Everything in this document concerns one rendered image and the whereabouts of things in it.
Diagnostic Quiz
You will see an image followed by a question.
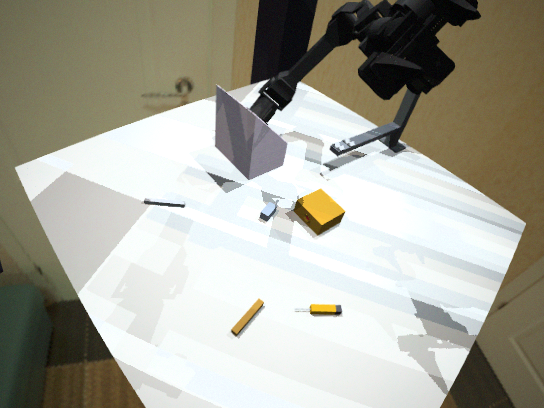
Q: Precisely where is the yellow screwdriver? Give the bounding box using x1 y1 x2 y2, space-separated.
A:
295 304 342 315

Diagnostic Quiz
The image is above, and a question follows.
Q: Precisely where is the yellow flat bar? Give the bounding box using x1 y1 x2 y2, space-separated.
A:
231 298 264 336

